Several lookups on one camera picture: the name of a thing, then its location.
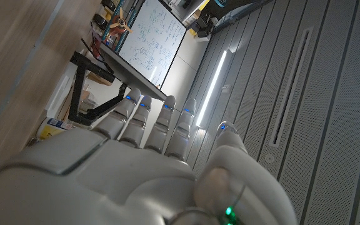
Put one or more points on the small white box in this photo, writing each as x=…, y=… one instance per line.
x=59, y=93

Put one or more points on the long ceiling vent slot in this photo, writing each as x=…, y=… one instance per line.
x=289, y=90

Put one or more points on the large flat monitor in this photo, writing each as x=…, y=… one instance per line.
x=152, y=40

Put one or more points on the flat brown cardboard box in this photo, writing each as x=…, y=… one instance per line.
x=98, y=78

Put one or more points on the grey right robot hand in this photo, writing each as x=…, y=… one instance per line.
x=105, y=181

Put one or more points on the white labelled canister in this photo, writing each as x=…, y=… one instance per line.
x=53, y=128

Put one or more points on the wooden toy airplane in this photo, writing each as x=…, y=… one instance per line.
x=119, y=23

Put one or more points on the long ceiling light strip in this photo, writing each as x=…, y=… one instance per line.
x=211, y=89

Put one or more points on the round ceiling sensor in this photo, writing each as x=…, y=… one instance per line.
x=269, y=158

